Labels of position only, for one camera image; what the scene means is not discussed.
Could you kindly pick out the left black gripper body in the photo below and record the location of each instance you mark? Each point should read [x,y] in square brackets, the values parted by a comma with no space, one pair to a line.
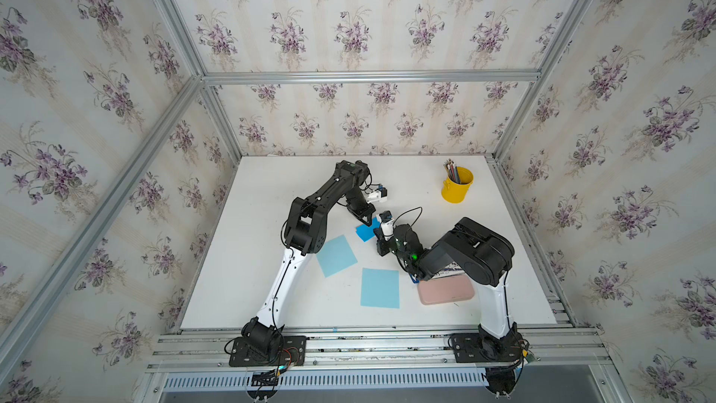
[358,207]

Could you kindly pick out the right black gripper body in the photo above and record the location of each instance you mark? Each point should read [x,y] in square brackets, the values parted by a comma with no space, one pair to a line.
[390,245]

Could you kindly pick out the bright blue square paper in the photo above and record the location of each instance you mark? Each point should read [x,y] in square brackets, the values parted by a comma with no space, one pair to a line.
[366,233]

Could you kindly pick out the light blue paper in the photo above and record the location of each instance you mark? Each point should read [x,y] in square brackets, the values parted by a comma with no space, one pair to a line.
[336,256]
[380,289]

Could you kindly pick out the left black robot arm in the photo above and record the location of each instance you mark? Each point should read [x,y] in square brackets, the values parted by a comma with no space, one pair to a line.
[303,235]

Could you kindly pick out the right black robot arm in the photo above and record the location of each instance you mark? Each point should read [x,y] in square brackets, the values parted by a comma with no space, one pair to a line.
[479,252]

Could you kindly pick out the light blue front paper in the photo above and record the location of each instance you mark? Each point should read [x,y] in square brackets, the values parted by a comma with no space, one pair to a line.
[380,289]

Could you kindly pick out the pink eraser case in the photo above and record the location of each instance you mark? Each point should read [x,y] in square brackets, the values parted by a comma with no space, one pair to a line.
[443,290]

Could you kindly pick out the yellow pencil cup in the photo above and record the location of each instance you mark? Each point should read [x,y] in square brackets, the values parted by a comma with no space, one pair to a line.
[455,189]

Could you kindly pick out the colored pencils bundle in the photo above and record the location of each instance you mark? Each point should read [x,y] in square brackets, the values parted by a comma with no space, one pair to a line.
[452,172]

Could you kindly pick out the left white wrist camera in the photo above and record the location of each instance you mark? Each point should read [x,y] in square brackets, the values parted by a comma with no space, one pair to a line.
[376,194]

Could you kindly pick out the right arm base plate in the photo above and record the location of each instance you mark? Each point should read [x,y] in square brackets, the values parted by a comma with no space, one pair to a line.
[483,348]

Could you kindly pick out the white vented cable duct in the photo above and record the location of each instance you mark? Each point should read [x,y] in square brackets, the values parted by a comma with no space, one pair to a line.
[348,379]

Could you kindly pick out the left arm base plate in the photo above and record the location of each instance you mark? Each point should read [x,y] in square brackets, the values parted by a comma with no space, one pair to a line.
[281,352]

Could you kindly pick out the aluminium front rail frame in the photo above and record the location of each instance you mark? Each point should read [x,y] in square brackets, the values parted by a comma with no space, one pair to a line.
[558,349]

